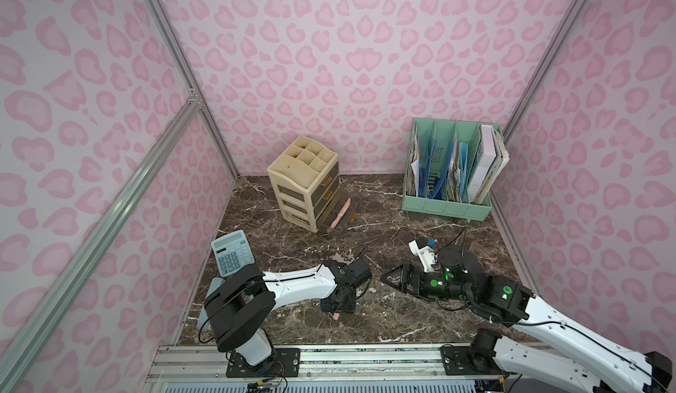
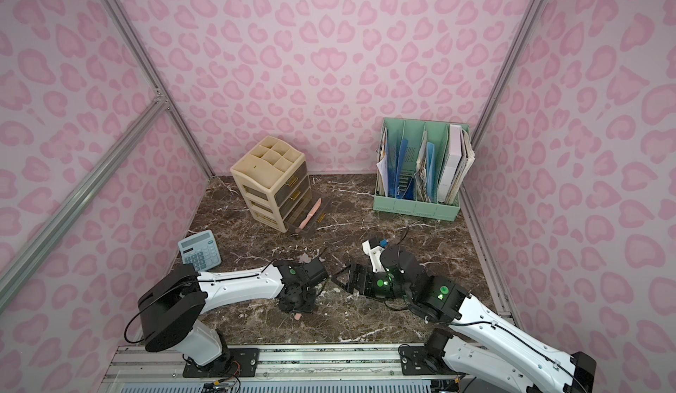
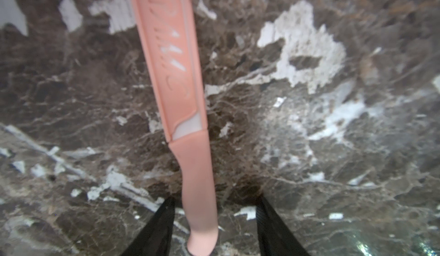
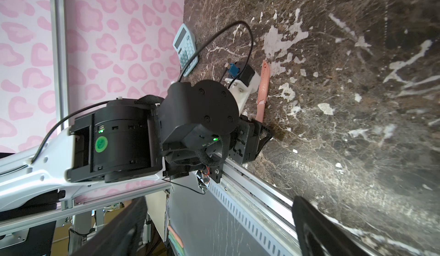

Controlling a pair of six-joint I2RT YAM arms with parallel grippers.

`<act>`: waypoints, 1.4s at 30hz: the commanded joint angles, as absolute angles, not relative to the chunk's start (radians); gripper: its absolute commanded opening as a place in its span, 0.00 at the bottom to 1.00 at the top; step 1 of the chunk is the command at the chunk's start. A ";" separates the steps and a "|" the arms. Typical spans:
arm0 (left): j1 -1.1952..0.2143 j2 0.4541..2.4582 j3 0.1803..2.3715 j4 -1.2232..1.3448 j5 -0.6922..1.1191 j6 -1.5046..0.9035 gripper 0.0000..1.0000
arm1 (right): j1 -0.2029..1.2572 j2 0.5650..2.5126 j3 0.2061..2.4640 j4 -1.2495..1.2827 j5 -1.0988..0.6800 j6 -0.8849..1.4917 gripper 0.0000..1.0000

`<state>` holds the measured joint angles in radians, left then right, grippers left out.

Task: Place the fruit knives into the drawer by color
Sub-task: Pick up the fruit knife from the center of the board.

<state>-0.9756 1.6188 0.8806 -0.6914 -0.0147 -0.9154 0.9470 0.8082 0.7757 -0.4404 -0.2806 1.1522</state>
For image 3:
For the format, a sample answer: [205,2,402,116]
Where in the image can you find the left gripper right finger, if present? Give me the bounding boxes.
[256,195,310,256]

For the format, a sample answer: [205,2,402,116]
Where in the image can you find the pink fruit knife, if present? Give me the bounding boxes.
[131,0,218,256]

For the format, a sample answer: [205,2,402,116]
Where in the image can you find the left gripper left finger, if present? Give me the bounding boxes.
[121,197,175,256]

